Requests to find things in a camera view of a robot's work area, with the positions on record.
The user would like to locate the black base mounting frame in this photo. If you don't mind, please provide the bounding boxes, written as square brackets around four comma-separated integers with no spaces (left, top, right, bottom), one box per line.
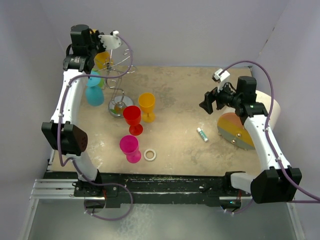
[43,171,249,208]

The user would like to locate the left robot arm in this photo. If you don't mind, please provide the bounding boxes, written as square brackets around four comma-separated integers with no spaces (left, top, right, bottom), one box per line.
[41,24,104,196]

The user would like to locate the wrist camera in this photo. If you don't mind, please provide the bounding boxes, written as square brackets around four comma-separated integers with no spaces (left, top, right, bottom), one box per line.
[212,68,230,93]
[98,30,122,51]

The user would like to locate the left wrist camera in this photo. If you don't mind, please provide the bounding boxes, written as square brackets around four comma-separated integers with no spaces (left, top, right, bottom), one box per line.
[98,30,122,51]

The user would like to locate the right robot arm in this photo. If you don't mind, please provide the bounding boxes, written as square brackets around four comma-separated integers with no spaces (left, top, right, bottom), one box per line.
[199,74,302,204]

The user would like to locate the orange wine glass front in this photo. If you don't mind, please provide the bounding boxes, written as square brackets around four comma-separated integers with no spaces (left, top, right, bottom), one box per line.
[90,28,115,71]

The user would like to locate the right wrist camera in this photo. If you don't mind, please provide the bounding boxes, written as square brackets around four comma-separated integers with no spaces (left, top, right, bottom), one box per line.
[212,68,230,93]

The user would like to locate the aluminium rail frame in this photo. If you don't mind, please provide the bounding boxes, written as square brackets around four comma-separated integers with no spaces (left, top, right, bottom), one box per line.
[24,159,306,240]

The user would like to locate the blue plastic wine glass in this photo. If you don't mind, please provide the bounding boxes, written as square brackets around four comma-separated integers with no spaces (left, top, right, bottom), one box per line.
[85,70,104,107]

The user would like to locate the red plastic wine glass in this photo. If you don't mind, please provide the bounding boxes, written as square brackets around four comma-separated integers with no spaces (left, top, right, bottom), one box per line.
[123,105,143,136]

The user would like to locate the green plastic wine glass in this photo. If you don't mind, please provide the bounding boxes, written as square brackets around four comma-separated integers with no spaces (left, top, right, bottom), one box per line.
[98,77,105,89]

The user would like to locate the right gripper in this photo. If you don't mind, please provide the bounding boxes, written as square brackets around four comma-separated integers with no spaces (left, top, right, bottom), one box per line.
[199,79,242,114]

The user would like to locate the orange wine glass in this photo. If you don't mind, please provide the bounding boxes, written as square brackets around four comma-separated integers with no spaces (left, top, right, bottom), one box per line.
[90,28,115,71]
[138,92,156,123]

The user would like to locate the pink plastic wine glass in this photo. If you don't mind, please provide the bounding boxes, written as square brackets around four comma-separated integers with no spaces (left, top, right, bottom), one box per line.
[119,135,142,164]

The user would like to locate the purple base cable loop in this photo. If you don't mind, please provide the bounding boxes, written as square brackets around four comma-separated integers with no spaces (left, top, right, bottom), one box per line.
[83,183,135,222]

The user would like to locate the white tape ring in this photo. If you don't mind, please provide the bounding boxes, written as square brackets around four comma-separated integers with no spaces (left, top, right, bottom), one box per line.
[143,148,157,161]

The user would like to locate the chrome wire wine glass rack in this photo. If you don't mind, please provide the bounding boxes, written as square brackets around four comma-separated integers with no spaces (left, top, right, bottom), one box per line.
[97,49,134,119]

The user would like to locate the white green lip balm tube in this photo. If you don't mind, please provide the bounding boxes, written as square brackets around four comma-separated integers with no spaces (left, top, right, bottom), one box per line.
[196,127,209,142]

